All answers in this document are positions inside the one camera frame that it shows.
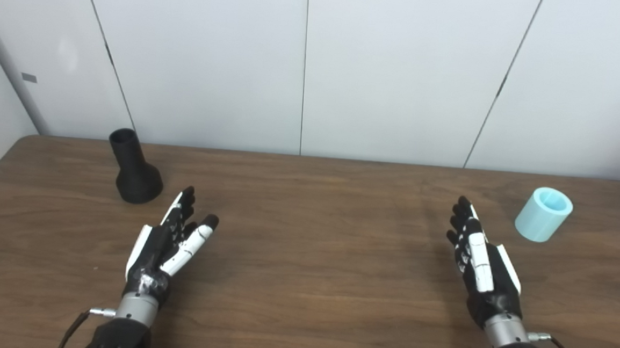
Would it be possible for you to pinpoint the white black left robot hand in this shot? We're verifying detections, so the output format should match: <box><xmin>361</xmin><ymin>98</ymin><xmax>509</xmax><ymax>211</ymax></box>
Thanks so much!
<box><xmin>122</xmin><ymin>183</ymin><xmax>222</xmax><ymax>309</ymax></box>

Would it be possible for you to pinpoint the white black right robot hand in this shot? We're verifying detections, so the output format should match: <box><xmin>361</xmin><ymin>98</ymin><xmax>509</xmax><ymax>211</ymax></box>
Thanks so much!
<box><xmin>440</xmin><ymin>195</ymin><xmax>530</xmax><ymax>333</ymax></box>

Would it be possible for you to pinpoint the black funnel-shaped nozzle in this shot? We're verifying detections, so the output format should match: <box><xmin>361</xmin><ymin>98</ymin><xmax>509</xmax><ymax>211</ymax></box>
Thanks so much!
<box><xmin>105</xmin><ymin>127</ymin><xmax>167</xmax><ymax>206</ymax></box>

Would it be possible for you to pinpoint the light-blue cylindrical hose piece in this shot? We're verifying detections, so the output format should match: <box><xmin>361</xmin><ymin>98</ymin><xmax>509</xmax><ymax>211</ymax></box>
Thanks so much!
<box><xmin>514</xmin><ymin>185</ymin><xmax>575</xmax><ymax>245</ymax></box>

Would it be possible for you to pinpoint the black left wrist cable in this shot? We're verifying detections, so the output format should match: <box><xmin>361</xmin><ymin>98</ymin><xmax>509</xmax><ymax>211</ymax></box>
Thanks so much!
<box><xmin>57</xmin><ymin>304</ymin><xmax>118</xmax><ymax>348</ymax></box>

